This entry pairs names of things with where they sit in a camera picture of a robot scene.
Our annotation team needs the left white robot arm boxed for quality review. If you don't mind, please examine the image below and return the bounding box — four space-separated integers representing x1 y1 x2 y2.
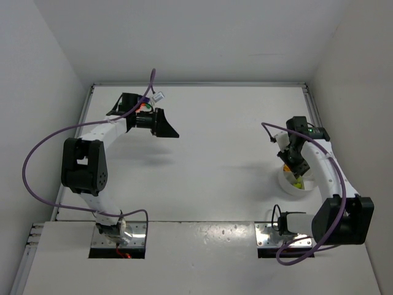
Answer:
61 92 179 245

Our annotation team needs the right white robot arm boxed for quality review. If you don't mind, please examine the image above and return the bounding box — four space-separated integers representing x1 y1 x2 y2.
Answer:
276 116 374 245

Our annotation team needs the white round divided container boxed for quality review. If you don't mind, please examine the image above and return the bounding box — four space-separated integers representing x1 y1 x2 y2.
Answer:
278 165 317 197

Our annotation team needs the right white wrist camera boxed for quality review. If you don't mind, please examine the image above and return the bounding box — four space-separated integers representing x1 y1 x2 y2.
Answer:
270 132 290 151

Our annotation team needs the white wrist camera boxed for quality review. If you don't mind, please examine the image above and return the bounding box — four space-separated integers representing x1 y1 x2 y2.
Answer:
150 92 165 103
270 132 290 151

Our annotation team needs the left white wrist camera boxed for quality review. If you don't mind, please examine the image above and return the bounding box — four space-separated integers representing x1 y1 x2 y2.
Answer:
150 92 165 103

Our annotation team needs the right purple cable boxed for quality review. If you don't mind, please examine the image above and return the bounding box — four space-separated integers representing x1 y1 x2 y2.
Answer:
260 122 348 266

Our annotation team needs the purple cable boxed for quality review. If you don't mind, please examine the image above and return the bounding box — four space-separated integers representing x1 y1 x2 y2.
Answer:
260 122 348 266
22 68 157 228

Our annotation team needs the black thin cable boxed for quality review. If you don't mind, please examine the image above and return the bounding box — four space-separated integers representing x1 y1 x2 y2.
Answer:
271 204 285 236

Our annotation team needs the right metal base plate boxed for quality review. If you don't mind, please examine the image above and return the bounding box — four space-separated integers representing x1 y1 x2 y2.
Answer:
254 222 313 249

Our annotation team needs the metal base plate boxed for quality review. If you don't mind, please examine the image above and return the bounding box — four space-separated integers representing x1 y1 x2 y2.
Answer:
254 222 313 249
90 221 147 249

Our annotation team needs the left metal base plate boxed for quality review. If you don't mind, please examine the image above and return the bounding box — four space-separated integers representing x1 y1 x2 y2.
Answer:
90 221 147 249

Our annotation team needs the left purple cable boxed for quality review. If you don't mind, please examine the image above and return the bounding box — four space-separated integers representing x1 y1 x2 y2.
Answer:
22 68 157 228

